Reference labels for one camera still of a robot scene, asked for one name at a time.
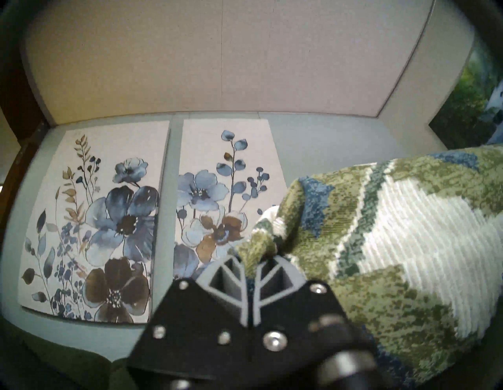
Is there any green blue patterned cushion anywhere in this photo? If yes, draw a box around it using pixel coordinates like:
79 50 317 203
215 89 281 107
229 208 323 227
228 145 503 386

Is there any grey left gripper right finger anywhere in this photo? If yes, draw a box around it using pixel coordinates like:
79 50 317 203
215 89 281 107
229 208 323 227
248 256 351 379

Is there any blue flower canvas painting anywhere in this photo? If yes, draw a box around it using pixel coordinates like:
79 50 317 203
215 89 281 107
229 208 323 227
18 120 170 325

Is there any dark green fabric sofa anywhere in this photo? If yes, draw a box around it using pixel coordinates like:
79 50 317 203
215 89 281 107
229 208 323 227
0 315 134 390

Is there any brown leaf flower canvas painting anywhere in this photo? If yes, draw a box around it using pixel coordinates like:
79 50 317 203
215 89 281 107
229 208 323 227
173 119 287 281

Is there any forest waterfall wall picture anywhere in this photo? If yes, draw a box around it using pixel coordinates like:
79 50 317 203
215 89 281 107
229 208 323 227
428 51 503 151

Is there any brown wooden door frame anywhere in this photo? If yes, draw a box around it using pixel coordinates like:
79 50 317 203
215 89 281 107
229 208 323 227
0 55 51 236

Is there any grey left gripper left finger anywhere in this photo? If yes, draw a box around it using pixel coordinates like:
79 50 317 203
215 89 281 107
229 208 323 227
126 256 253 379

